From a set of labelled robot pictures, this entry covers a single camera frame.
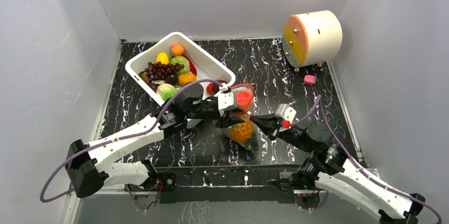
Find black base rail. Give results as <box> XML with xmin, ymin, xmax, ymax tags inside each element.
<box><xmin>133</xmin><ymin>164</ymin><xmax>337</xmax><ymax>212</ymax></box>

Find clear zip top bag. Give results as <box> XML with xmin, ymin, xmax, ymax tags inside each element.
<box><xmin>220</xmin><ymin>83</ymin><xmax>259</xmax><ymax>151</ymax></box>

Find yellow toy lemon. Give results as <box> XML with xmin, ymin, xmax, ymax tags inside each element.
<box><xmin>156</xmin><ymin>52</ymin><xmax>169</xmax><ymax>65</ymax></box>

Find white cylinder drum toy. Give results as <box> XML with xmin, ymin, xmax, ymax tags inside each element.
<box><xmin>282</xmin><ymin>10</ymin><xmax>343</xmax><ymax>70</ymax></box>

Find orange toy fruit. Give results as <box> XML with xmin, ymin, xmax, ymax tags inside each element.
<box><xmin>170</xmin><ymin>44</ymin><xmax>185</xmax><ymax>57</ymax></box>

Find dark purple toy fruit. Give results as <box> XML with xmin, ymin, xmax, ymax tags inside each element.
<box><xmin>206</xmin><ymin>79</ymin><xmax>227</xmax><ymax>96</ymax></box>

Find dark blue toy grapes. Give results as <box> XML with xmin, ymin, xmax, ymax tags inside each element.
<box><xmin>244</xmin><ymin>132</ymin><xmax>259</xmax><ymax>151</ymax></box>

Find red toy peach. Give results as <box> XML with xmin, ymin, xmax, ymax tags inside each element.
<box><xmin>236</xmin><ymin>89</ymin><xmax>254</xmax><ymax>111</ymax></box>

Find pink eraser block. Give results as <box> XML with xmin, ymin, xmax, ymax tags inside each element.
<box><xmin>303</xmin><ymin>75</ymin><xmax>316</xmax><ymax>85</ymax></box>

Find green toy cabbage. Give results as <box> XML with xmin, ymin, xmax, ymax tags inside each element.
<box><xmin>169</xmin><ymin>56</ymin><xmax>191</xmax><ymax>75</ymax></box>

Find orange toy mango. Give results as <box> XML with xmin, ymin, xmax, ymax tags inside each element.
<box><xmin>178</xmin><ymin>73</ymin><xmax>197</xmax><ymax>86</ymax></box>

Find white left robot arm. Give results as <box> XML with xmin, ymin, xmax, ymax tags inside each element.
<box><xmin>65</xmin><ymin>80</ymin><xmax>246</xmax><ymax>198</ymax></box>

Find red toy chili pepper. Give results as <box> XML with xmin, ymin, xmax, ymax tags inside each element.
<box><xmin>183</xmin><ymin>55</ymin><xmax>197</xmax><ymax>76</ymax></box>

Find red toy grapes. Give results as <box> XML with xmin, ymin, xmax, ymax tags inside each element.
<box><xmin>143</xmin><ymin>62</ymin><xmax>186</xmax><ymax>80</ymax></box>

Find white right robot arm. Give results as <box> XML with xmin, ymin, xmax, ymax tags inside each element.
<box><xmin>250</xmin><ymin>114</ymin><xmax>425</xmax><ymax>223</ymax></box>

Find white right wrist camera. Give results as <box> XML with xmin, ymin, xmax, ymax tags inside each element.
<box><xmin>274</xmin><ymin>104</ymin><xmax>297</xmax><ymax>129</ymax></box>

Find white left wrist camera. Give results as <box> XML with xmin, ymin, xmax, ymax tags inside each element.
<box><xmin>217</xmin><ymin>91</ymin><xmax>238</xmax><ymax>112</ymax></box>

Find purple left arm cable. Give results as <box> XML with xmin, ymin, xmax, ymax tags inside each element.
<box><xmin>39</xmin><ymin>78</ymin><xmax>229</xmax><ymax>203</ymax></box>

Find white plastic bin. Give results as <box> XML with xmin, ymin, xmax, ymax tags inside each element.
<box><xmin>125</xmin><ymin>32</ymin><xmax>236</xmax><ymax>106</ymax></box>

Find orange toy pineapple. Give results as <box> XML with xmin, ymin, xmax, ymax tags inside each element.
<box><xmin>225</xmin><ymin>116</ymin><xmax>254</xmax><ymax>144</ymax></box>

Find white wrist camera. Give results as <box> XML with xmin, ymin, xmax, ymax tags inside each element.
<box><xmin>274</xmin><ymin>104</ymin><xmax>297</xmax><ymax>129</ymax></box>
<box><xmin>217</xmin><ymin>91</ymin><xmax>238</xmax><ymax>112</ymax></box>

